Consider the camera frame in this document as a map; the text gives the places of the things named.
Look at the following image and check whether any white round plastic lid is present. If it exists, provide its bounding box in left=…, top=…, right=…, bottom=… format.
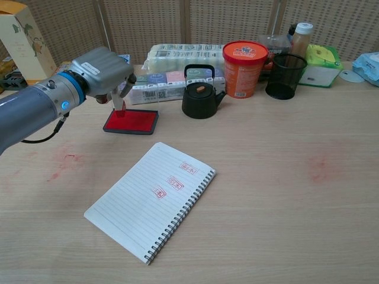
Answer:
left=339, top=69, right=365, bottom=83

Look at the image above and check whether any dark bottle black cap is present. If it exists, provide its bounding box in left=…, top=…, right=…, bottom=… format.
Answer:
left=286, top=23, right=298, bottom=44

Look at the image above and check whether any large clear tissue pack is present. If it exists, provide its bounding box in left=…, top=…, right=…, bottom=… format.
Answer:
left=143, top=43, right=226, bottom=75

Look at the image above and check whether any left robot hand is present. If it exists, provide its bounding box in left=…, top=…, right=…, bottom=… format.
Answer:
left=69, top=46, right=137, bottom=104

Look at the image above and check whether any light blue wet wipes pack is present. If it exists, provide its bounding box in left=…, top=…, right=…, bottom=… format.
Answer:
left=351, top=52, right=379, bottom=83

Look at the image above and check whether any black teapot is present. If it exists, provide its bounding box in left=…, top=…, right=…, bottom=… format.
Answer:
left=181, top=64, right=228, bottom=120

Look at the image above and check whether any gold foil pack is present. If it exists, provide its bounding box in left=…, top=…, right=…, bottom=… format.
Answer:
left=0, top=57, right=15, bottom=75

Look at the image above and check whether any woven folding screen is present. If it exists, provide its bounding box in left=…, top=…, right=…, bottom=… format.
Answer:
left=0, top=0, right=379, bottom=66

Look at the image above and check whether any tall cream gift box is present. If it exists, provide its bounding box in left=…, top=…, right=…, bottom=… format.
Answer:
left=0, top=1, right=57, bottom=86

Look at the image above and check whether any clear plastic food container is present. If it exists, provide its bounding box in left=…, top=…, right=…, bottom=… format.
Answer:
left=257, top=34, right=293, bottom=82

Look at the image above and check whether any green tissue pack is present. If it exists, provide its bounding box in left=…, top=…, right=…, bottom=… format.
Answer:
left=298, top=44, right=344, bottom=89

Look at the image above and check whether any white spiral notebook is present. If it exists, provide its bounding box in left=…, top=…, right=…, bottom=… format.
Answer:
left=83, top=141, right=216, bottom=266

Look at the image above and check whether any brown bottle white cap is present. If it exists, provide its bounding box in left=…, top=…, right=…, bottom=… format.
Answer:
left=291, top=22, right=314, bottom=57

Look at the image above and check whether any orange instant noodle cup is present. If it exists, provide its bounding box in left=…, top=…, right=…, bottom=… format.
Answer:
left=222, top=40, right=269, bottom=99

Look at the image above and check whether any red ink pad clear lid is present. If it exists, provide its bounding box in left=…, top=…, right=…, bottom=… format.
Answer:
left=102, top=85, right=162, bottom=136

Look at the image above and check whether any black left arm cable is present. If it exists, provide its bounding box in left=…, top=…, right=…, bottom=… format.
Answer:
left=20, top=112, right=70, bottom=144

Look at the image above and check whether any dark grey plastic holder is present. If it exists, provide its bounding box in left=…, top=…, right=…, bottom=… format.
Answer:
left=0, top=70, right=29, bottom=92

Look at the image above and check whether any multicolour pocket tissue row pack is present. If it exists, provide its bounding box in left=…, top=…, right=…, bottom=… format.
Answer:
left=127, top=70, right=226, bottom=106

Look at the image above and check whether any white red stamp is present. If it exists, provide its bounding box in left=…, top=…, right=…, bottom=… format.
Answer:
left=111, top=88, right=127, bottom=118

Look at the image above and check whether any black mesh pen holder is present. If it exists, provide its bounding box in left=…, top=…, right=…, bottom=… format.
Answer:
left=265, top=53, right=308, bottom=101

